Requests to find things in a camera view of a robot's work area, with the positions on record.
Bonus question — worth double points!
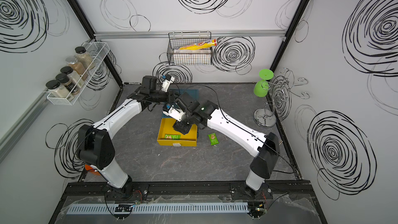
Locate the green cookie packet two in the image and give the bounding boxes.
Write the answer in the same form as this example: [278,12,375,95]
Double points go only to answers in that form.
[208,133,219,145]

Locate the spice jar white contents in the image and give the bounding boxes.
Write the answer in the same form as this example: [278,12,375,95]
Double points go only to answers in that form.
[46,80,70,98]

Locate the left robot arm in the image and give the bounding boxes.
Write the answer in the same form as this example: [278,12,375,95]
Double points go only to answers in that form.
[76,74,177,199]

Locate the chrome glass holder stand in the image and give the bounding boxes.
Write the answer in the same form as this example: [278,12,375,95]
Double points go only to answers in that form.
[254,68,309,128]

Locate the aluminium wall rail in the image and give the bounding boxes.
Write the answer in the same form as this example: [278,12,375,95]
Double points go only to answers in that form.
[94,29,287,39]

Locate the white clear spice shelf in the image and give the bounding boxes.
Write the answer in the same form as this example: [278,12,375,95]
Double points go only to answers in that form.
[46,41,112,110]

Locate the spice jar brown contents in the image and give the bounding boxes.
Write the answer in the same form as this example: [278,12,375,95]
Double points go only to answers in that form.
[65,56,88,80]

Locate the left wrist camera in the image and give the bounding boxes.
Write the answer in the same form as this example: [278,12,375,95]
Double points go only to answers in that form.
[161,74,175,92]

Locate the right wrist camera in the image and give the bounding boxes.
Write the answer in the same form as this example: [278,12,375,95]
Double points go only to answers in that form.
[162,104,185,121]

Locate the teal drawer cabinet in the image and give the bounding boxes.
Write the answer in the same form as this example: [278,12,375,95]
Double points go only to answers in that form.
[163,89,199,118]

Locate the white slotted cable duct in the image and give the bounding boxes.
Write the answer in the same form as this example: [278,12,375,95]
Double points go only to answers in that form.
[66,202,249,215]

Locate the orange mug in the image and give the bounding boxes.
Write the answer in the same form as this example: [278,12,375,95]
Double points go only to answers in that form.
[85,164,101,176]

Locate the spice jar light contents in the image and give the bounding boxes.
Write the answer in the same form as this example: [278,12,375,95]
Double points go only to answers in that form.
[75,46,95,70]

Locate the yellow top drawer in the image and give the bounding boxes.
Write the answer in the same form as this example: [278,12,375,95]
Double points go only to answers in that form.
[157,118,198,147]

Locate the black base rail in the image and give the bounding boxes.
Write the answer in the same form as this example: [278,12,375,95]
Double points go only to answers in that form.
[63,180,315,201]

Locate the spice jar dark contents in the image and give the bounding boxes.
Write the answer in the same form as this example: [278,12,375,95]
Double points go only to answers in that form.
[56,73,79,95]

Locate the black wire wall basket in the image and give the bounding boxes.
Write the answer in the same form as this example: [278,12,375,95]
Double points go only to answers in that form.
[167,31,212,65]

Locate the white box in basket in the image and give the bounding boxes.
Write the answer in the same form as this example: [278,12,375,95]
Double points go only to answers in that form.
[170,49,212,65]

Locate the green cookie packet one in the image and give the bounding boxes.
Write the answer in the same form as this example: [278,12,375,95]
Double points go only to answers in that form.
[164,134,181,140]

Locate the spice jar beige contents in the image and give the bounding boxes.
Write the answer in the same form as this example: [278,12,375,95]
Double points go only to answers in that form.
[60,66,84,89]

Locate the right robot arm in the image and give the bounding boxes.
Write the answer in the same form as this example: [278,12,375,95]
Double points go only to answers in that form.
[163,92,282,192]

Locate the yellow snack tube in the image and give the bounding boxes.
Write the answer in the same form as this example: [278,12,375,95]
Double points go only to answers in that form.
[178,39,218,50]

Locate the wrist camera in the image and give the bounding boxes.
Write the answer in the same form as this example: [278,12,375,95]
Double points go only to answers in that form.
[161,74,175,92]
[162,104,185,121]

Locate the green plastic wine glass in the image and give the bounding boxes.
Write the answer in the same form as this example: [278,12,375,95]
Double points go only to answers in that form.
[254,69,274,97]

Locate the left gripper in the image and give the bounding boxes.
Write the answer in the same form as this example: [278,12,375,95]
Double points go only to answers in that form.
[150,90,182,104]

